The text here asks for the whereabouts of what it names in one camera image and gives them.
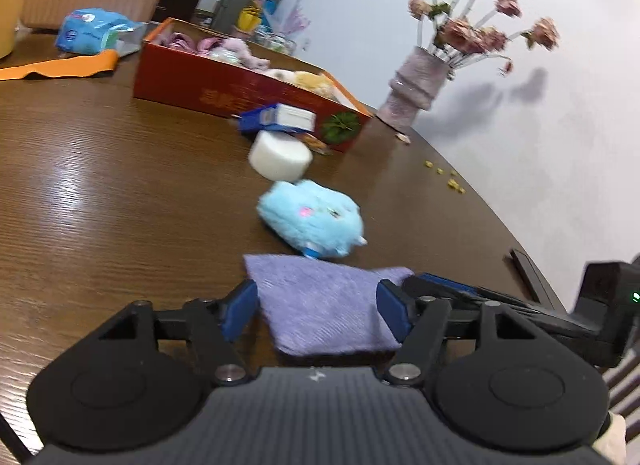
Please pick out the white foam cylinder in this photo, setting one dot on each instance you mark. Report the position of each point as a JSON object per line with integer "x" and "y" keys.
{"x": 278, "y": 156}

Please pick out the pink satin scrunchie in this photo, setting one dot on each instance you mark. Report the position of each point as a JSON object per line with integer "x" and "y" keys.
{"x": 177, "y": 41}

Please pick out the blue tissue pack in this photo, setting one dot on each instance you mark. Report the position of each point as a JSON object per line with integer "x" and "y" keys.
{"x": 93, "y": 30}

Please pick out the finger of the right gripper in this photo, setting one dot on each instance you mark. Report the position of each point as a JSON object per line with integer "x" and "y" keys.
{"x": 427, "y": 284}

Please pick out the light blue plush toy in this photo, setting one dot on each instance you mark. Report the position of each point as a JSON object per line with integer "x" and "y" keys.
{"x": 319, "y": 222}

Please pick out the purple towel cloth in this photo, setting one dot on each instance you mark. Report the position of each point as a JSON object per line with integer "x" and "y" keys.
{"x": 314, "y": 307}

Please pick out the blue white small box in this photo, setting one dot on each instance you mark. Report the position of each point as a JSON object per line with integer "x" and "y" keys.
{"x": 277, "y": 117}

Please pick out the snack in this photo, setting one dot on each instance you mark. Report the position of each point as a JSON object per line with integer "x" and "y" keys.
{"x": 314, "y": 144}

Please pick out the white yellow plush toy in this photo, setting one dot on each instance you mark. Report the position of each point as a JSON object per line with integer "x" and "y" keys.
{"x": 319, "y": 84}

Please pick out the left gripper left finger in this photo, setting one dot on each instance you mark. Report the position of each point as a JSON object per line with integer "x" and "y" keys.
{"x": 214, "y": 325}

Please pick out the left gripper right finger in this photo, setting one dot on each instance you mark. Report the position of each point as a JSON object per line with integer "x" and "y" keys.
{"x": 419, "y": 327}

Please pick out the dried pink flower bouquet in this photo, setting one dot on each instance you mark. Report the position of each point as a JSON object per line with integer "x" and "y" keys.
{"x": 460, "y": 33}

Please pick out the pink knitted vase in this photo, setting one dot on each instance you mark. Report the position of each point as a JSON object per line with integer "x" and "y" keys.
{"x": 413, "y": 88}

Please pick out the red cardboard box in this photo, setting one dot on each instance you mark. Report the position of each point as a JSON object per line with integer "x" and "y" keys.
{"x": 187, "y": 80}

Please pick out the orange cloth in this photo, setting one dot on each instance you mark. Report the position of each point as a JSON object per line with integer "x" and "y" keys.
{"x": 75, "y": 67}

